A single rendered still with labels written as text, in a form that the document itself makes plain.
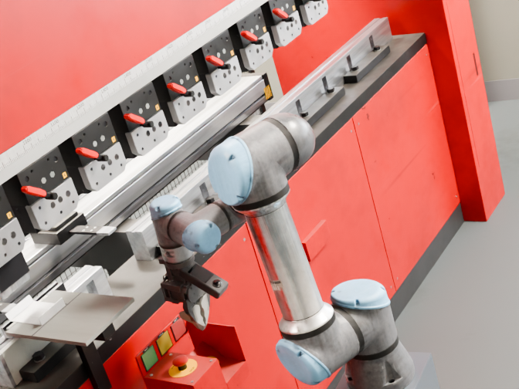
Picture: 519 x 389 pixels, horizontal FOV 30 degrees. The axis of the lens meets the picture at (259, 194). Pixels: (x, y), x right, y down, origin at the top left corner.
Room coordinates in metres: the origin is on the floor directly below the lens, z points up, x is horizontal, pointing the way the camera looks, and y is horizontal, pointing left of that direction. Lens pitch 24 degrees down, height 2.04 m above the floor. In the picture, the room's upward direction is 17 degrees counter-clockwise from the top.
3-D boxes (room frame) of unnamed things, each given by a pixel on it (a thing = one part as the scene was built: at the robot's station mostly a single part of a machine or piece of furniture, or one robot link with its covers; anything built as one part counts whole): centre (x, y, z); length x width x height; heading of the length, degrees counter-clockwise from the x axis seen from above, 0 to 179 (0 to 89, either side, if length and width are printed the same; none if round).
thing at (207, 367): (2.05, 0.28, 0.75); 0.20 x 0.16 x 0.18; 141
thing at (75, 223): (2.50, 0.51, 1.01); 0.26 x 0.12 x 0.05; 52
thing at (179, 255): (2.07, 0.23, 1.06); 0.08 x 0.08 x 0.05
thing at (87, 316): (2.02, 0.51, 1.00); 0.26 x 0.18 x 0.01; 52
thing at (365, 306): (1.75, -0.13, 0.94); 0.13 x 0.12 x 0.14; 122
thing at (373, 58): (3.50, -0.54, 0.89); 0.30 x 0.05 x 0.03; 142
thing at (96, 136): (2.41, 0.39, 1.24); 0.15 x 0.09 x 0.17; 142
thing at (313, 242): (2.82, -0.13, 0.59); 0.15 x 0.02 x 0.07; 142
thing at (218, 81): (2.88, 0.02, 1.24); 0.15 x 0.09 x 0.17; 142
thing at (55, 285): (2.14, 0.61, 0.99); 0.20 x 0.03 x 0.03; 142
